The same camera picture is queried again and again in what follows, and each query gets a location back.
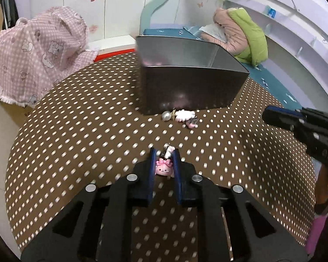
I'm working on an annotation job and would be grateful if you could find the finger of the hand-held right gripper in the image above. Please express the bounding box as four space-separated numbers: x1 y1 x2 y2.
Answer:
262 105 307 135

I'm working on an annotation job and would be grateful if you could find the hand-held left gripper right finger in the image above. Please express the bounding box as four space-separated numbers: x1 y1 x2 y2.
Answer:
172 148 308 262

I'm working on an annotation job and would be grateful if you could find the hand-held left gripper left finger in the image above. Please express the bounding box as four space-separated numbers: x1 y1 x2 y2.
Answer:
20 147 157 262

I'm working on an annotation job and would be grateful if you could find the pink bow keychain charm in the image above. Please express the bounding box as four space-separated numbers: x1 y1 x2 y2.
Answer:
155 143 176 177

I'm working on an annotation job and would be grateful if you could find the grey metal tin box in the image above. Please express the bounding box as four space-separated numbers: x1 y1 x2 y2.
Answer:
135 35 251 115

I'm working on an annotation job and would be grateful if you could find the person's right forearm pink sleeve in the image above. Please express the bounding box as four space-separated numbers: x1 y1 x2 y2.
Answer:
305 211 328 256

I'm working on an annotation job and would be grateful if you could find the person's right hand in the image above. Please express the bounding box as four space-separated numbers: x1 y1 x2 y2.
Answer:
315 164 328 215

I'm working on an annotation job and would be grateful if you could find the white pink plush charm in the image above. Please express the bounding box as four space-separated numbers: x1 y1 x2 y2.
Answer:
175 109 196 122

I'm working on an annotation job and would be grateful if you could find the round table polka dot cloth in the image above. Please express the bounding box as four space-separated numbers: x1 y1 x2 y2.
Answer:
5 51 317 262

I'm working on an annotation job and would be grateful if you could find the pink and green bedding roll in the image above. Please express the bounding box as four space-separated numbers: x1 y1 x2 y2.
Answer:
226 7 269 67

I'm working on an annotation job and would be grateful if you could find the pink padded jacket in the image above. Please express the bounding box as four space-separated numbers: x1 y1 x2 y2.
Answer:
201 7 248 57

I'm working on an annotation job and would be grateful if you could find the white paper sheet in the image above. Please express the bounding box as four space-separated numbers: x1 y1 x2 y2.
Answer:
198 24 228 45

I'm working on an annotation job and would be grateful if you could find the pink checked bear blanket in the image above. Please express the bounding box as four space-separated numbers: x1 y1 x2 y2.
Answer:
0 5 100 108

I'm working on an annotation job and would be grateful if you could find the white wardrobe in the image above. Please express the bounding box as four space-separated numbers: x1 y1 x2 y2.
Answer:
11 0 181 45

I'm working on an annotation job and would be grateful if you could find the white wall shelf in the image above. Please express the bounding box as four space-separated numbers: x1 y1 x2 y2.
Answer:
226 0 328 111

